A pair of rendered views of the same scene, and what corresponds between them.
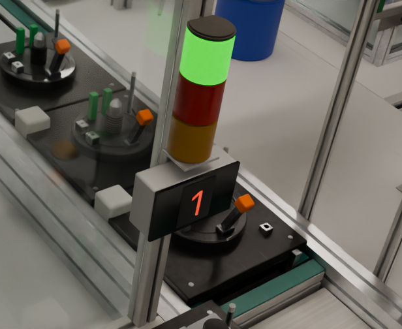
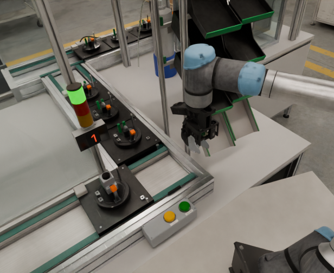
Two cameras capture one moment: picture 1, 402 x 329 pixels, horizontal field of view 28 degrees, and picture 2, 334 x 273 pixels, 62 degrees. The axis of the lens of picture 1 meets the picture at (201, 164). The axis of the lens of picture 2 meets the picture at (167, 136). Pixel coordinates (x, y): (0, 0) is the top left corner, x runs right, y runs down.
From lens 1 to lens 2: 0.47 m
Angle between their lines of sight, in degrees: 13
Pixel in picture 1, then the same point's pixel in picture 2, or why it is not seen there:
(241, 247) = (138, 145)
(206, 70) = (74, 99)
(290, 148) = not seen: hidden behind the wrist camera
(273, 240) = (149, 142)
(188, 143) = (81, 121)
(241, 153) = (157, 111)
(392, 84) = not seen: hidden behind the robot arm
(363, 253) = not seen: hidden behind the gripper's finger
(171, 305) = (112, 166)
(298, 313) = (158, 164)
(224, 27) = (77, 85)
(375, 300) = (180, 157)
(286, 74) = (179, 80)
